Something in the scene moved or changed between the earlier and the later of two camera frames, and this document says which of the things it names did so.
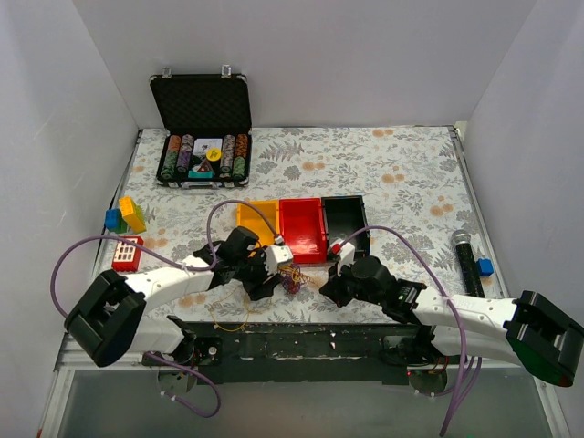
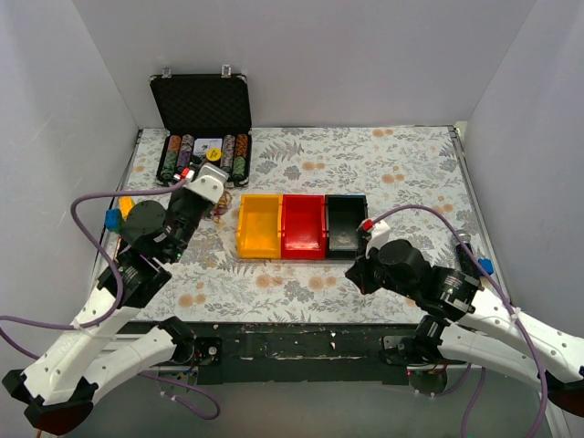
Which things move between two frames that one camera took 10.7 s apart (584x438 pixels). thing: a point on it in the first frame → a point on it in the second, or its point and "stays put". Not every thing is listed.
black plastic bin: x=342 y=216 stays put
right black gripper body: x=340 y=286 → x=357 y=271
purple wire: x=286 y=281 → x=220 y=210
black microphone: x=462 y=238 stays put
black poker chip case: x=207 y=140 stays put
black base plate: x=253 y=352 stays put
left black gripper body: x=263 y=280 → x=196 y=201
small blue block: x=484 y=266 stays put
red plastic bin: x=302 y=225 stays put
